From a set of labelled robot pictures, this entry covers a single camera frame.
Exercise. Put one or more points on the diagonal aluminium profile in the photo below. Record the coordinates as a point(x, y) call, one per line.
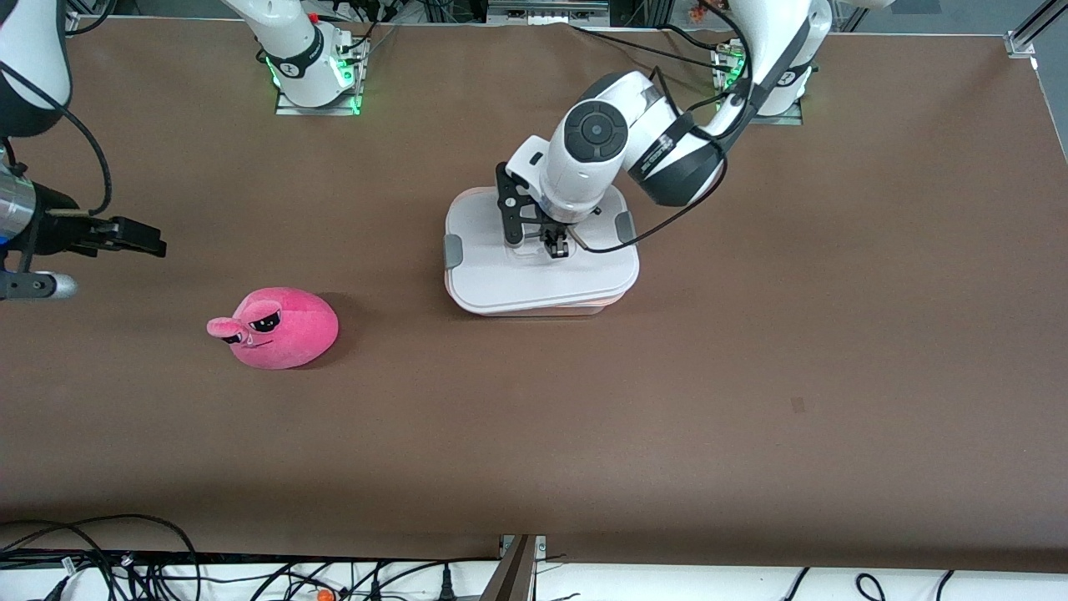
point(1035, 29)

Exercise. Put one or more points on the aluminium frame bar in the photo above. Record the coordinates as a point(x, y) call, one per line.
point(546, 12)

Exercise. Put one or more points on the white box lid grey latches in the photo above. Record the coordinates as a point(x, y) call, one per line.
point(501, 284)

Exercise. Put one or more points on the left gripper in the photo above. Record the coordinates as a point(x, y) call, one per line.
point(554, 230)

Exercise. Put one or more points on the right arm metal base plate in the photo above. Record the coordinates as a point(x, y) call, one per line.
point(317, 110)

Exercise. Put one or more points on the pink plastic storage box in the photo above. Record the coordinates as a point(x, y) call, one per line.
point(584, 310)

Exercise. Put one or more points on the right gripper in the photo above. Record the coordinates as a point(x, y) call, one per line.
point(60, 231)

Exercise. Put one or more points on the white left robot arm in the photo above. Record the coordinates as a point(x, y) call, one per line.
point(592, 129)

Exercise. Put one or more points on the colourful small toys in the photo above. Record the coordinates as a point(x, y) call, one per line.
point(705, 8)

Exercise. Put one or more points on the pink plush toy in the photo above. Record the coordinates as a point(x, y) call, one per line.
point(284, 334)

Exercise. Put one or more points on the aluminium profile bracket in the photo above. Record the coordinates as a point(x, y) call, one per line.
point(513, 576)

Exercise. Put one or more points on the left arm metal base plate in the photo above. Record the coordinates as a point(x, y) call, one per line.
point(776, 119)

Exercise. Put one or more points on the metal table corner bracket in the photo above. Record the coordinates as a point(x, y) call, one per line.
point(73, 23)

